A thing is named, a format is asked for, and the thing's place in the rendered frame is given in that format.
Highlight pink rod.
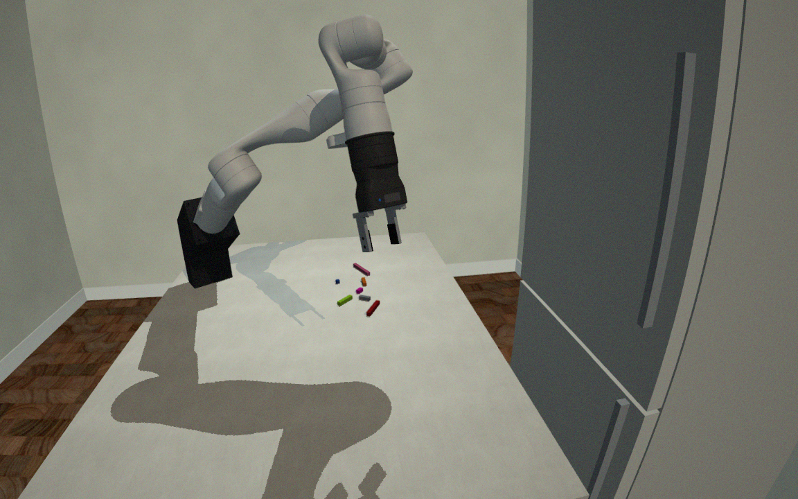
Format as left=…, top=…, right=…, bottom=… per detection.
left=353, top=263, right=370, bottom=276

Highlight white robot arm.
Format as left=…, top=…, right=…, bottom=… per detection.
left=193, top=15, right=413, bottom=234

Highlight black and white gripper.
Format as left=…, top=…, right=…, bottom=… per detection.
left=326, top=102, right=407, bottom=252

